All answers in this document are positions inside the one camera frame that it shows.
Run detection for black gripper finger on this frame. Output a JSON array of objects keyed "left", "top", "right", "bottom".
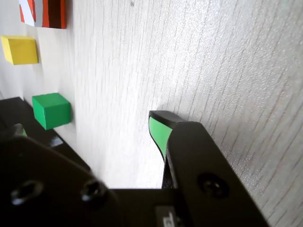
[
  {"left": 148, "top": 110, "right": 270, "bottom": 227},
  {"left": 0, "top": 122, "right": 116, "bottom": 227}
]

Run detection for green cube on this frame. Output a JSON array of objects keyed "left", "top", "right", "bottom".
[{"left": 32, "top": 93, "right": 71, "bottom": 131}]

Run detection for yellow cube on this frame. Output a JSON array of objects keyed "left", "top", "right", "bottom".
[{"left": 0, "top": 35, "right": 39, "bottom": 66}]

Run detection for red box white pattern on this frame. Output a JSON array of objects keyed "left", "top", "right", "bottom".
[{"left": 18, "top": 0, "right": 67, "bottom": 30}]

